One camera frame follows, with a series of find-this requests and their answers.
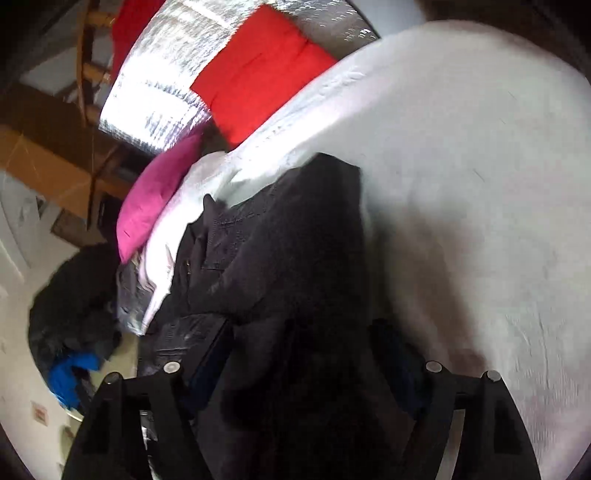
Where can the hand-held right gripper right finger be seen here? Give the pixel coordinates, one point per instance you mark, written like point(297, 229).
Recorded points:
point(397, 364)

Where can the pink pillow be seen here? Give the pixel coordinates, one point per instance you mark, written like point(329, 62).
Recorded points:
point(152, 198)

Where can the white bed blanket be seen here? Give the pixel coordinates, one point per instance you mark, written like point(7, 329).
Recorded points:
point(461, 184)

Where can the red pillow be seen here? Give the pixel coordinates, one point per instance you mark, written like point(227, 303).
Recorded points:
point(258, 78)

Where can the pile of dark clothes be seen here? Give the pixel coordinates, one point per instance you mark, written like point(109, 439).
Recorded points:
point(74, 300)

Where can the silver foil insulation panel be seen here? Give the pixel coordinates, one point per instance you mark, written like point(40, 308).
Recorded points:
point(157, 92)

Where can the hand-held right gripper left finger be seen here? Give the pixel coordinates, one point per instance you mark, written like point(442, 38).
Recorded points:
point(207, 357)

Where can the black jacket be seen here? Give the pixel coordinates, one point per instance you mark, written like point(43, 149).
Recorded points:
point(286, 230)

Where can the red cloth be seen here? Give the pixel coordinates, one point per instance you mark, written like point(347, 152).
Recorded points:
point(129, 27)

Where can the cardboard box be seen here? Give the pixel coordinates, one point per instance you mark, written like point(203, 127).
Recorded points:
point(51, 170)

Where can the blue cloth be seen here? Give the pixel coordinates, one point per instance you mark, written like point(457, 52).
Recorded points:
point(69, 374)

